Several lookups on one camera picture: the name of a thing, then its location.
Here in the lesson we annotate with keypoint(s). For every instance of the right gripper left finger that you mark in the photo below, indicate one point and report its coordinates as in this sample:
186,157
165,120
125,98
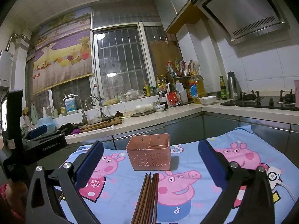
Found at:
43,205

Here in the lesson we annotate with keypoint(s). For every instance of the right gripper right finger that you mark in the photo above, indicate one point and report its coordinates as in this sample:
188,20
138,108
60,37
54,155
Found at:
257,205

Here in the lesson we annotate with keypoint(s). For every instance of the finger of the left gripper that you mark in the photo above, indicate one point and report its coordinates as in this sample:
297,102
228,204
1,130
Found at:
37,132

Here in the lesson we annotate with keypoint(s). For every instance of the brown wooden chopsticks bundle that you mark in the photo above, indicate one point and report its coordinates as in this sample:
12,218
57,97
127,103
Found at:
147,204

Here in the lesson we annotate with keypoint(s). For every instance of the barred kitchen window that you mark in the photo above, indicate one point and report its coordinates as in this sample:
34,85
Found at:
122,57

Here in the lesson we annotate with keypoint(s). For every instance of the blue plastic basin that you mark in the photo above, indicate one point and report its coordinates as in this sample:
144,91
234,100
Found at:
48,122

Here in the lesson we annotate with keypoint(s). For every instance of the white detergent jug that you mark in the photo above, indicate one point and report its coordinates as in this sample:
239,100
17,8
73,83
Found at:
70,104

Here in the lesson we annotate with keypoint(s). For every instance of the chrome sink faucet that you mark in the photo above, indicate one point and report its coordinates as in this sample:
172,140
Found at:
79,106

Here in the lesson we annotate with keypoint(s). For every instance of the blue cartoon pig cloth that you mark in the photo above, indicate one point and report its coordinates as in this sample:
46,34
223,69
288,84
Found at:
187,192

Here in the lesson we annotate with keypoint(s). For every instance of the wooden cutting board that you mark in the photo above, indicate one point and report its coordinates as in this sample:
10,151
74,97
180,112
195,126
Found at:
100,125

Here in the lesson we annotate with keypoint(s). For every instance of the fruit print roller blind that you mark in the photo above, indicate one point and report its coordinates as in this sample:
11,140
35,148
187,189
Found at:
63,50

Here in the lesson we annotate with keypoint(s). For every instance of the white water heater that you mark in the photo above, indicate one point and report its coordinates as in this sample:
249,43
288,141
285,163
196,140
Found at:
6,61

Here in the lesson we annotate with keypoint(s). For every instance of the pink plastic utensil basket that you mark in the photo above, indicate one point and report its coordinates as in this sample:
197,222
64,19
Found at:
150,152

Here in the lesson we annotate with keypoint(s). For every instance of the black gas stove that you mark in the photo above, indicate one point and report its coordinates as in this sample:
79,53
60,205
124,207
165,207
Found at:
285,101

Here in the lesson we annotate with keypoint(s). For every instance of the white ceramic bowl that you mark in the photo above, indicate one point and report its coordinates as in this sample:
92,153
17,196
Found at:
208,100

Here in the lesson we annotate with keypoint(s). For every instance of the dark green sauce bottle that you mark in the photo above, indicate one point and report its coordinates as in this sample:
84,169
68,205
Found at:
223,88

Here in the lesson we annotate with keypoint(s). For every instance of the steel thermos kettle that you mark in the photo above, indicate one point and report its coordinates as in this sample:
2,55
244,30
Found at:
233,86

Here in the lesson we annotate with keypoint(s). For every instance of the white plastic jug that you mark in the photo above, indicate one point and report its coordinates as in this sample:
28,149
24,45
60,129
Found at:
182,92

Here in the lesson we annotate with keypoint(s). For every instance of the yellow cooking oil bottle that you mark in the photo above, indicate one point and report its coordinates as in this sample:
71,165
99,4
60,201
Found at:
196,83

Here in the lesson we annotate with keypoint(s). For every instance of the small patterned bowl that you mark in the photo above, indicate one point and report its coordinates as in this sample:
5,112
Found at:
159,108

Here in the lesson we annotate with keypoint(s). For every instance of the red snack packet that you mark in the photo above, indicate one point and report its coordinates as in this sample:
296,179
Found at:
173,99

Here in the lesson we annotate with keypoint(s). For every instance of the steel range hood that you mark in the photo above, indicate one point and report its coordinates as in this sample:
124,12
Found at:
240,20

